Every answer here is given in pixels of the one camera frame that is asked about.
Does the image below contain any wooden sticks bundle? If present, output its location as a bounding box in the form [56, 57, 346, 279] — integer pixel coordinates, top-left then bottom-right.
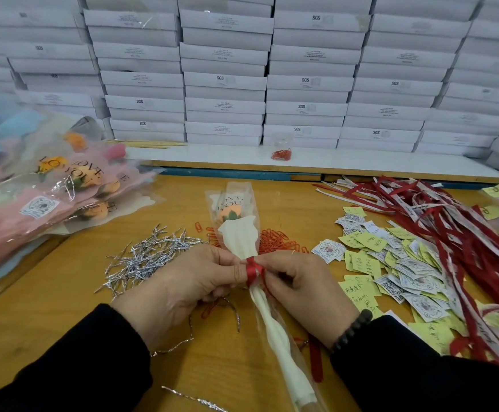
[112, 140, 187, 149]

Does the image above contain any person's right hand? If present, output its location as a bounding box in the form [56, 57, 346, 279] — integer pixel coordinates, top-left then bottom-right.
[251, 250, 361, 348]

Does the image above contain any black bead bracelet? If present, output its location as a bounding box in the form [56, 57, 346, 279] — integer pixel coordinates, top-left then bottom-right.
[331, 308, 373, 352]

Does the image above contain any person's left hand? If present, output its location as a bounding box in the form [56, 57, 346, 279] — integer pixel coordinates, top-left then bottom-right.
[112, 244, 249, 348]

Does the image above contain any long white board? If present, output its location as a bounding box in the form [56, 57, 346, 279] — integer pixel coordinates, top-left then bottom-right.
[125, 145, 499, 184]

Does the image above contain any pile of orange paper clips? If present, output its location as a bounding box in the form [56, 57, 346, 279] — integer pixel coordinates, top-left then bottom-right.
[193, 220, 311, 256]

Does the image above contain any cream orange rose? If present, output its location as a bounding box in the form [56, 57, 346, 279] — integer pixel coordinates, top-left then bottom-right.
[207, 181, 323, 412]

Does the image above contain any pile of flowers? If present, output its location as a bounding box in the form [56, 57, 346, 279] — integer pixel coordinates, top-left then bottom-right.
[0, 85, 158, 288]

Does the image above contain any person's left forearm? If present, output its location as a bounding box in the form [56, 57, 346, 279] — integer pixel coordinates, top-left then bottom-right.
[0, 303, 152, 412]

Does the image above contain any person's right forearm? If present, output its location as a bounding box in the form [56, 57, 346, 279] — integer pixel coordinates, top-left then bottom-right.
[329, 315, 499, 412]

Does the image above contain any pile of silver twist ties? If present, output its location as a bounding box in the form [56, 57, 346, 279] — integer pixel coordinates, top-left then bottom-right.
[95, 223, 242, 412]

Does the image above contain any single red ribbon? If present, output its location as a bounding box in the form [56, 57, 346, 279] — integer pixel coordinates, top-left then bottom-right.
[245, 257, 323, 383]

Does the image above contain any pile of yellow white tags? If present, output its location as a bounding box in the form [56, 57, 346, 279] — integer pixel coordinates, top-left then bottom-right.
[311, 183, 499, 352]

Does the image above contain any wall of stacked white boxes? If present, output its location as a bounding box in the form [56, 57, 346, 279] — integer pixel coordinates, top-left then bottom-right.
[0, 0, 499, 160]

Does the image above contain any small bag of red clips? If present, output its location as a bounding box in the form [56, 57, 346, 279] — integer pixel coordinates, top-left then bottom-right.
[271, 140, 294, 162]

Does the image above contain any pile of red ribbons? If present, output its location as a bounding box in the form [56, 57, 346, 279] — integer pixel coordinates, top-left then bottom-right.
[316, 176, 499, 378]

